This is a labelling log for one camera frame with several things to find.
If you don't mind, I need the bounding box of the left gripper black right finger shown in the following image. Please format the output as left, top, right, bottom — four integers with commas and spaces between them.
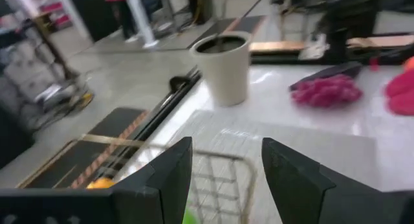
261, 137, 402, 224

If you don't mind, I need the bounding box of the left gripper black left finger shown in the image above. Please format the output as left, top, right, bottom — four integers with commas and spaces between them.
109, 136, 194, 224

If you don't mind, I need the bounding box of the green apple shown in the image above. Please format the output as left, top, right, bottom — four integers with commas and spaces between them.
182, 208, 200, 224

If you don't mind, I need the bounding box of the yellow lemon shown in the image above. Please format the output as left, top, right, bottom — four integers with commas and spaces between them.
85, 177, 116, 190

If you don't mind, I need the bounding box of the metal wire basket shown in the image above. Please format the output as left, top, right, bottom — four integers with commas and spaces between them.
15, 133, 258, 224

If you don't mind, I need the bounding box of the pink grape bunch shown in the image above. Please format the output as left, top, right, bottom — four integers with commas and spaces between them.
290, 74, 364, 109

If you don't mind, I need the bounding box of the dark purple eggplant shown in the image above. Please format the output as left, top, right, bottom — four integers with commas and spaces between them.
289, 61, 364, 91

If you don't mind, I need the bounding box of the red bell pepper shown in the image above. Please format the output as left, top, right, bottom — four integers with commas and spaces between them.
384, 68, 414, 117

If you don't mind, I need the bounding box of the grey woven placemat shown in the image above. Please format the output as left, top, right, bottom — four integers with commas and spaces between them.
113, 109, 379, 224

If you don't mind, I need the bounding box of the white cup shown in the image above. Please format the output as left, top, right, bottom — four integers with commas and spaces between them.
189, 30, 252, 107

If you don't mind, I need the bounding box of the white cylinder stand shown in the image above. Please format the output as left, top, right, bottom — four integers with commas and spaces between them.
124, 0, 160, 50

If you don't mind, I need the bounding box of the metal utility cart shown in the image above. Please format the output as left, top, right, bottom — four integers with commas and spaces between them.
0, 0, 94, 131

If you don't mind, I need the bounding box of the person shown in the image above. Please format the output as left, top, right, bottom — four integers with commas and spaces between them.
102, 0, 140, 43

